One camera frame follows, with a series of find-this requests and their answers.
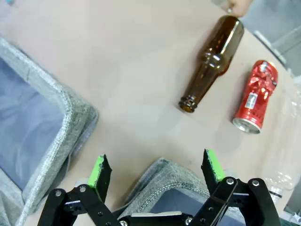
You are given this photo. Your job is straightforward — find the grey fabric basket can label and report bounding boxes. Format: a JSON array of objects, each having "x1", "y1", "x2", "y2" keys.
[{"x1": 117, "y1": 157, "x2": 245, "y2": 226}]

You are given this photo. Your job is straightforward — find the grey fabric basket plastic label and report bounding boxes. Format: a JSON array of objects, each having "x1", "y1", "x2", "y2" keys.
[{"x1": 0, "y1": 35, "x2": 99, "y2": 226}]

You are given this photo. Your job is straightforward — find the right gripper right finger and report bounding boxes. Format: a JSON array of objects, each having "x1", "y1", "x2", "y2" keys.
[{"x1": 189, "y1": 148, "x2": 283, "y2": 226}]

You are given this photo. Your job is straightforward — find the brown glass bottle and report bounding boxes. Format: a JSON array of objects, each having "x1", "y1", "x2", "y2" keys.
[{"x1": 178, "y1": 15, "x2": 245, "y2": 113}]

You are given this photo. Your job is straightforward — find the large clear plastic bottle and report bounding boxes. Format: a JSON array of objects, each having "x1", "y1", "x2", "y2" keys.
[{"x1": 261, "y1": 80, "x2": 301, "y2": 205}]

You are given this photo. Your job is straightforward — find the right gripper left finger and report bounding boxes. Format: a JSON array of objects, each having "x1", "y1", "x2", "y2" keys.
[{"x1": 37, "y1": 154, "x2": 123, "y2": 226}]

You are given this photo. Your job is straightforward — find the crushed red can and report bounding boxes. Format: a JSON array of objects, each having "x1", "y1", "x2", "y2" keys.
[{"x1": 232, "y1": 60, "x2": 279, "y2": 135}]

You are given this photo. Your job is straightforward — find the person's left hand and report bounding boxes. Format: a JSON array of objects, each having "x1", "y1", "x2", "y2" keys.
[{"x1": 227, "y1": 0, "x2": 250, "y2": 18}]

